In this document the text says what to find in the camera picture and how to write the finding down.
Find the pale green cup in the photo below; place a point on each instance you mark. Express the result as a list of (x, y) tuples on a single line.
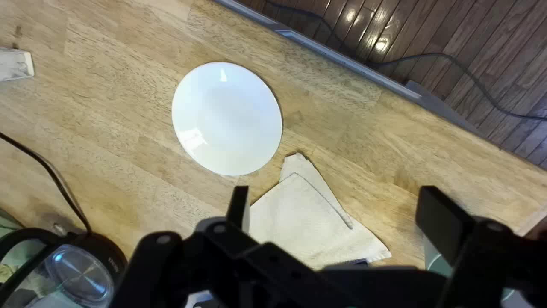
[(440, 264)]

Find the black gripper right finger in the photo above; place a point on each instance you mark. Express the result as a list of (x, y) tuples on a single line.
[(489, 257)]

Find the white ornate napkin holder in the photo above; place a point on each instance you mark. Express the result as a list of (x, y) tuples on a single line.
[(14, 64)]

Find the white round plate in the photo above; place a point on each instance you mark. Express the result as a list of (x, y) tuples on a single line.
[(228, 117)]

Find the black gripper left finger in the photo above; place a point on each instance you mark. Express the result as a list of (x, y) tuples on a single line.
[(228, 268)]

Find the black glass electric kettle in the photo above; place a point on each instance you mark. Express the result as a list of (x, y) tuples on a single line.
[(69, 275)]

